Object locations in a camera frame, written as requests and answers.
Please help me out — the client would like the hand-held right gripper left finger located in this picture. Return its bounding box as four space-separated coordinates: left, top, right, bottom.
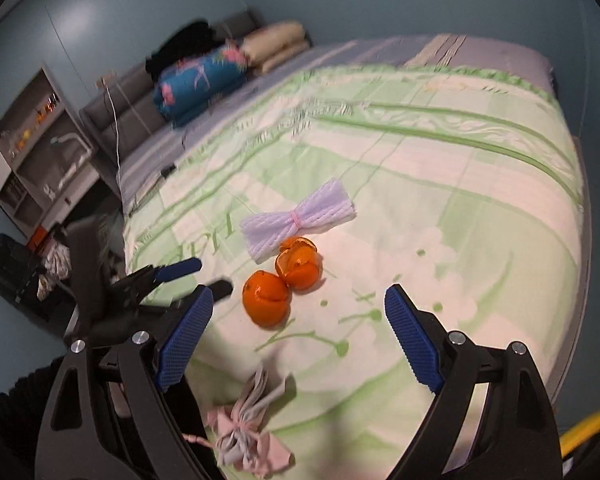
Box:
34 284 216 480

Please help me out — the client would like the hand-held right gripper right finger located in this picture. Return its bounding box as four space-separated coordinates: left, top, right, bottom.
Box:
384 284 563 480

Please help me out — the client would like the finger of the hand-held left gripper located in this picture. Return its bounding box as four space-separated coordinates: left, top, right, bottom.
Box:
111 257 203 303
202 280 234 304

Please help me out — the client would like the whole orange mandarin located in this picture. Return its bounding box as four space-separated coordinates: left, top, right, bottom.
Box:
242 270 291 330

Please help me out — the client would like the purple foam fruit net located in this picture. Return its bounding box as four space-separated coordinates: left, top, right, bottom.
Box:
240 177 357 264

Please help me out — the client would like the orange tangerine peel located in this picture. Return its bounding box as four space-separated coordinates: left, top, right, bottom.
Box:
275 236 323 292

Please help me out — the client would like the yellow rimmed bin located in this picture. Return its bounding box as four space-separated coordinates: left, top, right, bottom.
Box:
560 404 600 480

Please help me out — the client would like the person's left forearm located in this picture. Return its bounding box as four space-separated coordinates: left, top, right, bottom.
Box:
0 355 61 480

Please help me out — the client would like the black crate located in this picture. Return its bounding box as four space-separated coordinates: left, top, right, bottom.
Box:
0 234 76 333

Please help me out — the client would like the pink grey crumpled wrapper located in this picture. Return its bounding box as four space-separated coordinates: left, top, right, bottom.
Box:
207 366 295 477

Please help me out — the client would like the white open shelf unit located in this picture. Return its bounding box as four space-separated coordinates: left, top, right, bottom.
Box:
0 65 106 238

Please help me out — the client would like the green printed bed sheet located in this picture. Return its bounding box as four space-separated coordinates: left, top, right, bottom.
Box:
117 35 588 480

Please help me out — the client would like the grey bed headboard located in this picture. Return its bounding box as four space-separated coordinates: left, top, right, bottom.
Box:
80 10 258 161

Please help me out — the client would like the blue floral folded quilt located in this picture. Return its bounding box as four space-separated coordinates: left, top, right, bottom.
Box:
152 45 251 128

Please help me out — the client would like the black clothes pile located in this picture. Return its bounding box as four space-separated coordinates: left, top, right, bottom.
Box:
145 20 216 81

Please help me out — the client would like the white wall cable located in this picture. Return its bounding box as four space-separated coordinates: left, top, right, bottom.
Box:
97 77 123 166

